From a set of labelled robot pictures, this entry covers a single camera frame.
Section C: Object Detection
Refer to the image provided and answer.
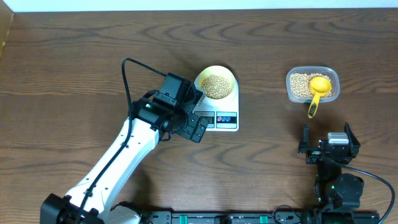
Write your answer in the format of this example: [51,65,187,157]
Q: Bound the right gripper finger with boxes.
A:
[298,123,309,154]
[344,122,361,152]

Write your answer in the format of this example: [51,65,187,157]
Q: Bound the yellow measuring scoop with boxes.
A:
[308,77,332,118]

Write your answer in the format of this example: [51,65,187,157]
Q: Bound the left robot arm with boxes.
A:
[40,73,208,223]

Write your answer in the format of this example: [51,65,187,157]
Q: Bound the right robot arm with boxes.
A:
[298,123,364,210]

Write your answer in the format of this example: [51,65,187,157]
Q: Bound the white digital kitchen scale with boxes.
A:
[193,82,239,132]

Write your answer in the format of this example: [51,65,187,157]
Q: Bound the soybeans in bowl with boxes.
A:
[201,75,232,100]

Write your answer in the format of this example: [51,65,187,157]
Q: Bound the pale yellow bowl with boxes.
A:
[195,65,238,100]

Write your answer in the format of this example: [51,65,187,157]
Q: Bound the soybeans pile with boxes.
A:
[290,73,331,98]

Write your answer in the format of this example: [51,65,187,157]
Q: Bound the clear plastic container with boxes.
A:
[286,66,340,103]

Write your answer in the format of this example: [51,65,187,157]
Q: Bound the right black cable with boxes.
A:
[337,163,396,224]

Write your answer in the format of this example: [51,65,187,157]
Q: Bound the black cable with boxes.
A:
[73,57,169,224]
[337,163,396,224]

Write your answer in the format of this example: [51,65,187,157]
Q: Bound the left black cable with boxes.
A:
[73,57,169,224]

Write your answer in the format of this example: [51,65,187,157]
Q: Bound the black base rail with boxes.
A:
[107,202,381,224]

